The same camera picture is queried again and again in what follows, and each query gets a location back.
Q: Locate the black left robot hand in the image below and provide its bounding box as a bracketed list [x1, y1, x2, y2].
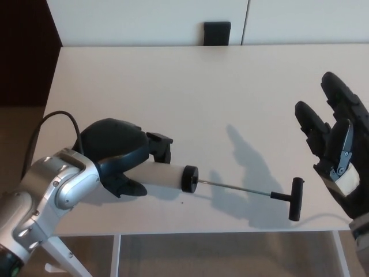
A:
[75, 117, 174, 199]

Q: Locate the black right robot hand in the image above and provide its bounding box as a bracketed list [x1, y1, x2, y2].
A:
[294, 71, 369, 224]

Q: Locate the white air pump black handle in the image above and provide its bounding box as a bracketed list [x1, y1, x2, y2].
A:
[142, 162, 305, 222]

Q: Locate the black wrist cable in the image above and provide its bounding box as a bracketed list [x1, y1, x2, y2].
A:
[20, 110, 85, 179]

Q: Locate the white desk leg frame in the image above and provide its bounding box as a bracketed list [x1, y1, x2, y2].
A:
[43, 234, 121, 277]
[331, 230, 351, 277]

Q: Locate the black rectangular cabinet handle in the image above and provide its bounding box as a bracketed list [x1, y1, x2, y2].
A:
[204, 21, 232, 46]

